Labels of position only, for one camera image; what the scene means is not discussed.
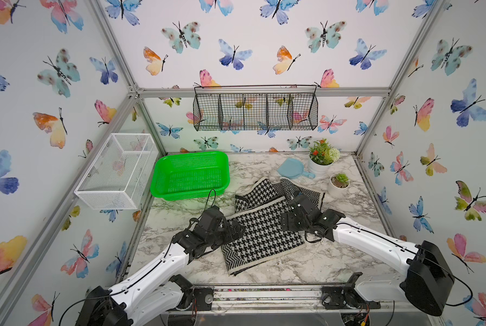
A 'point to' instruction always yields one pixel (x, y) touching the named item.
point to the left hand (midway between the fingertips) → (239, 231)
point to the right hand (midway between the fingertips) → (290, 217)
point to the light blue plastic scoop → (293, 168)
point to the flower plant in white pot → (322, 157)
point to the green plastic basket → (181, 176)
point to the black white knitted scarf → (258, 210)
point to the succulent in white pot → (339, 185)
